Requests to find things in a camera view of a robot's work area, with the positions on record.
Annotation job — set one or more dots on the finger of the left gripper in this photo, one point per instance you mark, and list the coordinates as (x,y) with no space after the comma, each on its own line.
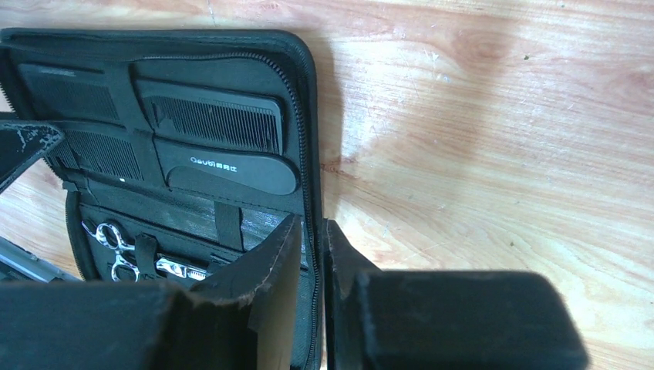
(23,142)

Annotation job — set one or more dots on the black zippered tool case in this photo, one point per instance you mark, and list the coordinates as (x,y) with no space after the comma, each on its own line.
(189,216)

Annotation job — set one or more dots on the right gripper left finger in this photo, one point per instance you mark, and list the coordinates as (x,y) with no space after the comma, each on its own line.
(242,317)

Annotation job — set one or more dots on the black handled comb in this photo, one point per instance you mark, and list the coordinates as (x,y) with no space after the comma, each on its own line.
(114,156)

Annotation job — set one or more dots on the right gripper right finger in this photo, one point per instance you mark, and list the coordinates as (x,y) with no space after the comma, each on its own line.
(394,319)

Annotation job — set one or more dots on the black straight comb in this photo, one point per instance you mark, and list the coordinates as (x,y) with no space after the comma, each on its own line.
(216,117)

